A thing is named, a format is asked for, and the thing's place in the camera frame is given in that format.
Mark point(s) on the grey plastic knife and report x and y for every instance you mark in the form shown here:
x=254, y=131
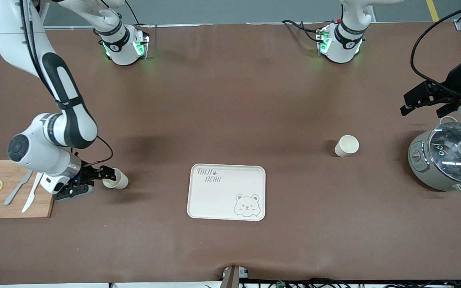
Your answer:
x=16, y=191

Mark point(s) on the glass pot lid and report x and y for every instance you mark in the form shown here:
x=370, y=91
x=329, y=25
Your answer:
x=454, y=160

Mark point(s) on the white plastic knife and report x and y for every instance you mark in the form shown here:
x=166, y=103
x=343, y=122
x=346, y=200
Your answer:
x=32, y=194

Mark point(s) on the white IKEA cup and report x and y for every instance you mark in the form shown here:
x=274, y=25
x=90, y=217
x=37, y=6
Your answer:
x=119, y=180
x=344, y=147

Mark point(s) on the grey-green electric cooking pot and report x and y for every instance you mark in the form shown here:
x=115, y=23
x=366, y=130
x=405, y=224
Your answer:
x=420, y=168

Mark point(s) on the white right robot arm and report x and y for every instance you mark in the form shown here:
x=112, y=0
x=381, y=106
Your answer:
x=66, y=128

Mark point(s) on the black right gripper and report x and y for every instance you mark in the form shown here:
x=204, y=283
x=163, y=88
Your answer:
x=85, y=172

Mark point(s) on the brown table mat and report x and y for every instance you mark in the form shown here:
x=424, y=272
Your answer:
x=230, y=100

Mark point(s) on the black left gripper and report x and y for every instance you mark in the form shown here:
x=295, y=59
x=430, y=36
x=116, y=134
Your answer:
x=455, y=81

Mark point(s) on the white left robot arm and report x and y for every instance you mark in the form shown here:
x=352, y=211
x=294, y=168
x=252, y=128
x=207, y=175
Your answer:
x=344, y=40

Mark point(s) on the cream bear print tray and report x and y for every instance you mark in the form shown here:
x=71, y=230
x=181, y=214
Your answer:
x=226, y=200

